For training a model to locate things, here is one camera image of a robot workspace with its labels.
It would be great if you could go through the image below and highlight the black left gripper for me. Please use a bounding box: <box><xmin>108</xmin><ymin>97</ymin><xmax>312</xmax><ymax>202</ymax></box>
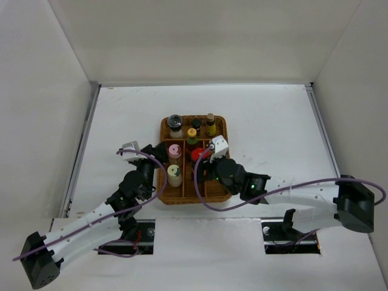
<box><xmin>133</xmin><ymin>141</ymin><xmax>167</xmax><ymax>199</ymax></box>

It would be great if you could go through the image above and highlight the pink cap spice shaker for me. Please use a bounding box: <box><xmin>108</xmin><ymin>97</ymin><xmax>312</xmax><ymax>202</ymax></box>
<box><xmin>168</xmin><ymin>144</ymin><xmax>182</xmax><ymax>167</ymax></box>

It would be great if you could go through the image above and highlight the red cap dark sauce jar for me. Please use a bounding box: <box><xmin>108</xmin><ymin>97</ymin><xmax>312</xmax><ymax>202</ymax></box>
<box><xmin>190</xmin><ymin>147</ymin><xmax>211</xmax><ymax>162</ymax></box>

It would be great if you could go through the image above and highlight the yellow cap spice shaker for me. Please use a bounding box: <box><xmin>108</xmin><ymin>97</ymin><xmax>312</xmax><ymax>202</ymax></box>
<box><xmin>167</xmin><ymin>164</ymin><xmax>182</xmax><ymax>187</ymax></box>

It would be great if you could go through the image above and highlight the green label red sauce bottle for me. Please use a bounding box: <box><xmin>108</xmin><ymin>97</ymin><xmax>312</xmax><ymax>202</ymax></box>
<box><xmin>187</xmin><ymin>127</ymin><xmax>198</xmax><ymax>150</ymax></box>

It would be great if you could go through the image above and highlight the salt grinder black top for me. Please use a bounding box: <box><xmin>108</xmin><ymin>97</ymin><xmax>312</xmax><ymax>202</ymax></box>
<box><xmin>167</xmin><ymin>115</ymin><xmax>184</xmax><ymax>139</ymax></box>

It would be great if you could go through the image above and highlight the yellow label brown bottle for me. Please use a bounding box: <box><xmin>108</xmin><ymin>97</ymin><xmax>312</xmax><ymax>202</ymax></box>
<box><xmin>206</xmin><ymin>113</ymin><xmax>216</xmax><ymax>136</ymax></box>

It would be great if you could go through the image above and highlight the small black cap pepper shaker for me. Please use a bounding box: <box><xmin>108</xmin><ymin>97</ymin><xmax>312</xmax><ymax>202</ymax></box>
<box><xmin>191</xmin><ymin>118</ymin><xmax>202</xmax><ymax>136</ymax></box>

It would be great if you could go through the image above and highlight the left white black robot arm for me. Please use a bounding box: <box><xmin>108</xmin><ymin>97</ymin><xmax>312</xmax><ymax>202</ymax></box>
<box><xmin>17</xmin><ymin>142</ymin><xmax>169</xmax><ymax>290</ymax></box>

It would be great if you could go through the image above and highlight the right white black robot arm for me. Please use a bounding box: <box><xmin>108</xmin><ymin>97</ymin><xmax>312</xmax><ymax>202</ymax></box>
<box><xmin>193</xmin><ymin>157</ymin><xmax>375</xmax><ymax>240</ymax></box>

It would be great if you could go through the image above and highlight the brown wicker divided basket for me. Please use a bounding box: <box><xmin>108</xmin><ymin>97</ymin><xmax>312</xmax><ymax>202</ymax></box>
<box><xmin>159</xmin><ymin>115</ymin><xmax>232</xmax><ymax>205</ymax></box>

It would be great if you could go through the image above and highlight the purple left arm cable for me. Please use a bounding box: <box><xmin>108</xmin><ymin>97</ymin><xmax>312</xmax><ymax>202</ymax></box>
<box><xmin>12</xmin><ymin>147</ymin><xmax>169</xmax><ymax>261</ymax></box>

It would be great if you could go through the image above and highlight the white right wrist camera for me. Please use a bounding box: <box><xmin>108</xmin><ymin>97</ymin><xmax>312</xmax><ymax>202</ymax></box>
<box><xmin>210</xmin><ymin>135</ymin><xmax>229</xmax><ymax>162</ymax></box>

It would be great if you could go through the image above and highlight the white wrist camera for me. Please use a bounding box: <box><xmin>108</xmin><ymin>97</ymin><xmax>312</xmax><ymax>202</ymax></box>
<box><xmin>118</xmin><ymin>141</ymin><xmax>145</xmax><ymax>162</ymax></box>
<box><xmin>210</xmin><ymin>135</ymin><xmax>229</xmax><ymax>162</ymax></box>

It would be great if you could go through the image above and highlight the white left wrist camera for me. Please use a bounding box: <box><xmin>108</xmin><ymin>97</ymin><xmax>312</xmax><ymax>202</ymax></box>
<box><xmin>118</xmin><ymin>141</ymin><xmax>145</xmax><ymax>162</ymax></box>

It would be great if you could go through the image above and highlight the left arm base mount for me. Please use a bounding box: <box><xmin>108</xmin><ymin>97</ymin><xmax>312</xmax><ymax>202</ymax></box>
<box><xmin>96</xmin><ymin>219</ymin><xmax>156</xmax><ymax>258</ymax></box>

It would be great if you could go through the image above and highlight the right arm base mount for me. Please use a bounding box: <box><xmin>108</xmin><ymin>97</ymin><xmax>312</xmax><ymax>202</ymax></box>
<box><xmin>261</xmin><ymin>218</ymin><xmax>321</xmax><ymax>255</ymax></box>

